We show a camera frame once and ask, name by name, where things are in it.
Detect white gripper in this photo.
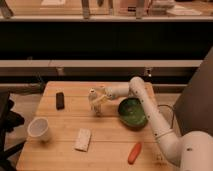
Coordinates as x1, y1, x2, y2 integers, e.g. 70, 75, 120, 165
92, 87, 116, 105

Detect clear plastic bottle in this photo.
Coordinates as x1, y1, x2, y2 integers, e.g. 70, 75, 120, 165
88, 87, 105, 117

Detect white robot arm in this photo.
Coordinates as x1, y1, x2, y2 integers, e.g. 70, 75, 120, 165
91, 76, 213, 171

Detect green bowl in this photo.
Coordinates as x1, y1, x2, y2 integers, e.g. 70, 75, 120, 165
118, 98, 147, 128

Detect black rectangular block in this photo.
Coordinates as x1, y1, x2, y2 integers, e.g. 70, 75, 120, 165
56, 92, 65, 110

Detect white sponge block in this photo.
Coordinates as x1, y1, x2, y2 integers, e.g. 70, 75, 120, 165
74, 128, 91, 152

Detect orange carrot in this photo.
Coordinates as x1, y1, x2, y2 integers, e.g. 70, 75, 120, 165
128, 142, 142, 164

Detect white plastic cup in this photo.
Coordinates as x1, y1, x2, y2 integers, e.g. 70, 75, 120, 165
27, 117, 51, 142

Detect black chair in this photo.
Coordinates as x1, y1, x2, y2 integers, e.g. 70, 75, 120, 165
0, 92, 25, 171

